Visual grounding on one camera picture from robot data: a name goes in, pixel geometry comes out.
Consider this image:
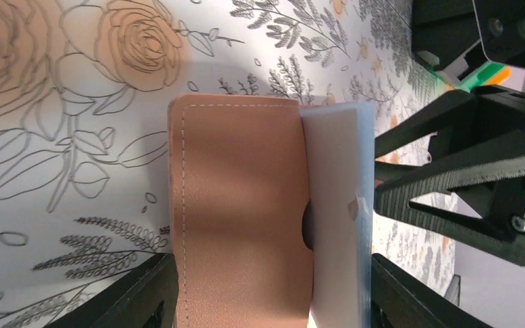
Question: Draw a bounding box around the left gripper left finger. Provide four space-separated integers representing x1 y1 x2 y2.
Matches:
47 254 178 328

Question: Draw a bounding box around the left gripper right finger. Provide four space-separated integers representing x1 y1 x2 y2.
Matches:
371 254 490 328

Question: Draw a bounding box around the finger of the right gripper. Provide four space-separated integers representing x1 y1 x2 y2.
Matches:
373 156 525 267

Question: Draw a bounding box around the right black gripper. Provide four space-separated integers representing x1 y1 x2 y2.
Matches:
375 0 525 159

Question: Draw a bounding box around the orange leather card holder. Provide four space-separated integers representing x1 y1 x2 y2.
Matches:
167 94 377 328

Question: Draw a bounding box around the green plastic bin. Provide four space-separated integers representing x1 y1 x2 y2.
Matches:
458 62 505 92

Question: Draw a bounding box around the orange plastic bin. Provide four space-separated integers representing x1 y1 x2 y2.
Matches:
486 66 511 85

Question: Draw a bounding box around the floral table mat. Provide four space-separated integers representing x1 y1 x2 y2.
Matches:
0 1 450 327

